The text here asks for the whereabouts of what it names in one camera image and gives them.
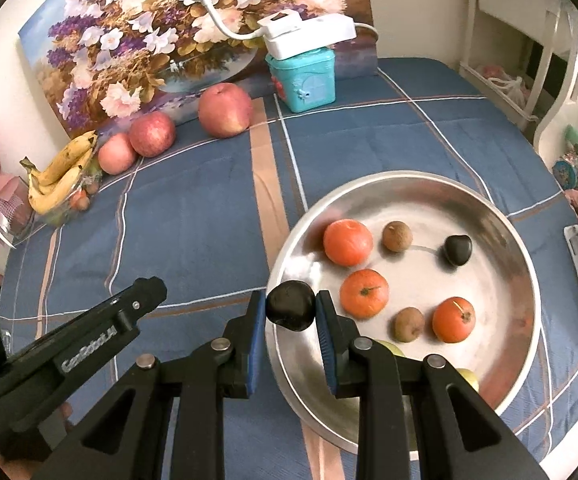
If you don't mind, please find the middle red apple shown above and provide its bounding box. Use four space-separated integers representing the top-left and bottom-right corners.
128 112 176 158

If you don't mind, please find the glass fruit bowl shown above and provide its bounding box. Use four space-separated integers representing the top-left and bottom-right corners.
0 165 102 248

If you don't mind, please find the white shelf cabinet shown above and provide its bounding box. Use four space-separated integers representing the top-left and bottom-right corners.
459 0 578 132

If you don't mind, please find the orange tangerine with stem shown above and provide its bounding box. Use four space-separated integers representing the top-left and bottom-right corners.
339 269 390 320

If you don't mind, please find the yellow banana bunch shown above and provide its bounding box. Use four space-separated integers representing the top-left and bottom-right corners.
20 131 98 214

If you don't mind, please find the person's left hand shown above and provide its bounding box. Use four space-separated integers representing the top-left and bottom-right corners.
0 402 73 480

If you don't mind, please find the white power strip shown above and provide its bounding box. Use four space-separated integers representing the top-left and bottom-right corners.
258 9 356 61

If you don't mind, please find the floral oil painting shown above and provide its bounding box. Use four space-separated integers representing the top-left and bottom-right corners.
19 0 377 136

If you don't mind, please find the black plum in tray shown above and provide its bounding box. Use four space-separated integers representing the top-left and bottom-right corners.
443 234 473 266

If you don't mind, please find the blue plaid tablecloth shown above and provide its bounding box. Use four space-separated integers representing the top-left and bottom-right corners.
0 58 578 479

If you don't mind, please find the small pink apple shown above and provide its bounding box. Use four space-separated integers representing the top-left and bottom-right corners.
98 132 137 176

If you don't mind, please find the green mango left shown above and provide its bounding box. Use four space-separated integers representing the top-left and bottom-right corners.
378 339 405 358

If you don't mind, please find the brown longan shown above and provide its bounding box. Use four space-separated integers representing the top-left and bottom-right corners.
381 221 414 252
393 307 426 342

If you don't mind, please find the round steel tray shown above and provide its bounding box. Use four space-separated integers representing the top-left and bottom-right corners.
264 169 543 461

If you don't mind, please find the green mango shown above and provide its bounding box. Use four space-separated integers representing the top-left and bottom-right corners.
378 339 405 358
457 368 480 391

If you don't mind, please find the brown longan in tray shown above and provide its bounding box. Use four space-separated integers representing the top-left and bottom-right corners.
393 307 426 342

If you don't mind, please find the teal plastic box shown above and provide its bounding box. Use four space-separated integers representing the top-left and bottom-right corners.
265 48 336 113

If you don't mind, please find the large red apple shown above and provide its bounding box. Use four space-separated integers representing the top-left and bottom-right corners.
198 82 253 139

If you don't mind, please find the green mango right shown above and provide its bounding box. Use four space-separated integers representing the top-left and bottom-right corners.
457 368 480 391

